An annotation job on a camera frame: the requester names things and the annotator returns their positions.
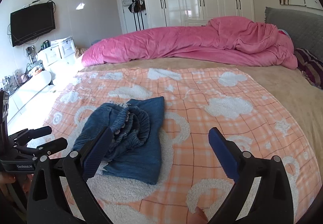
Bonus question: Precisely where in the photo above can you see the blue denim pants lace hem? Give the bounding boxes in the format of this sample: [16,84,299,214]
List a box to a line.
[73,97,165,185]

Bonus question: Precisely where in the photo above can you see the white low bench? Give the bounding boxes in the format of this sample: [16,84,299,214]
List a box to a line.
[8,70,52,122]

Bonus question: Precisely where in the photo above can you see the person left hand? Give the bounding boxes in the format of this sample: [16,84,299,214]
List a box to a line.
[0,172,33,196]

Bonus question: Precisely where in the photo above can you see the person right hand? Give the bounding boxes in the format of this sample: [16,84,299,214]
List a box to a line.
[192,206,208,224]

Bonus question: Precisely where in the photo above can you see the black wall television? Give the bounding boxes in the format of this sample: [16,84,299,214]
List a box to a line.
[10,0,56,47]

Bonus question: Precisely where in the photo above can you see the purple striped pillow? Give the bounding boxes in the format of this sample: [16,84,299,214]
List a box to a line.
[294,48,323,90]

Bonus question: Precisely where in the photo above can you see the orange plaid bear blanket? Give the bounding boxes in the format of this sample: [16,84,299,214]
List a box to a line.
[44,68,322,223]

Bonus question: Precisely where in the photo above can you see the grey quilted headboard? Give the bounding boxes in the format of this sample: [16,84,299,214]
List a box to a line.
[265,7,323,60]

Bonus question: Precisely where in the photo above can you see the bags hanging on door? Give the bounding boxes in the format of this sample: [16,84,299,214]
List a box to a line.
[122,0,148,33]

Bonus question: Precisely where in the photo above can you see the pink duvet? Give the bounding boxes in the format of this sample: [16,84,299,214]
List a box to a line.
[81,16,297,70]

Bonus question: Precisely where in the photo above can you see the white drawer cabinet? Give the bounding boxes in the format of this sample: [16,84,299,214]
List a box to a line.
[37,36,76,67]

